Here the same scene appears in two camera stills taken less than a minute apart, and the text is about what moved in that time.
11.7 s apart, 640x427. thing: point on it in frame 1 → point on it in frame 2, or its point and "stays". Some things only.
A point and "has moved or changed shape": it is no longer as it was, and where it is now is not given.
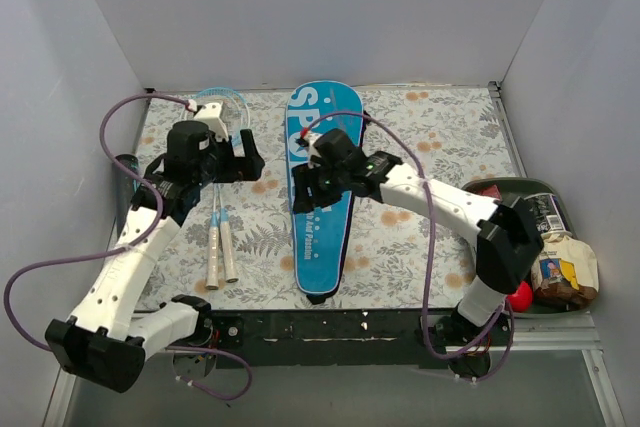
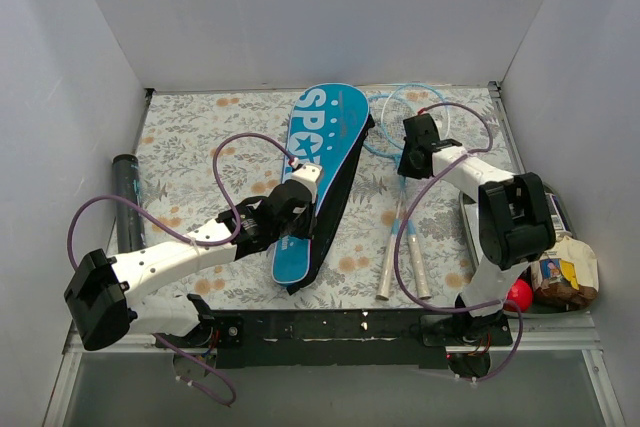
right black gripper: (314, 187) → (417, 134)
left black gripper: (236, 167) → (304, 217)
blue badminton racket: (236, 104) → (383, 119)
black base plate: (270, 338) stays
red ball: (522, 299) stays
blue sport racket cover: (318, 237) has moved or changed shape
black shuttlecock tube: (124, 186) stays
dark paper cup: (548, 215) stays
